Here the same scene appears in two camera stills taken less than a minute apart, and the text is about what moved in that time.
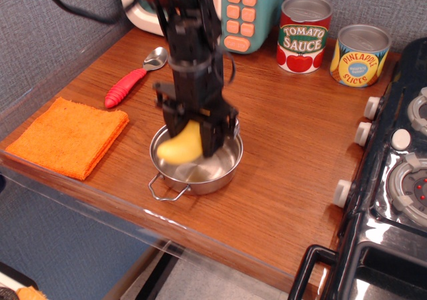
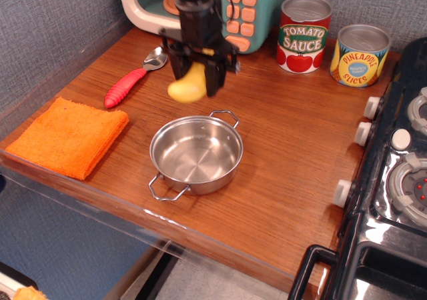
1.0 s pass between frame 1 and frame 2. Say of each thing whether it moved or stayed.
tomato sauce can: stayed
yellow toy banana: moved
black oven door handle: stayed
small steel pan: stayed
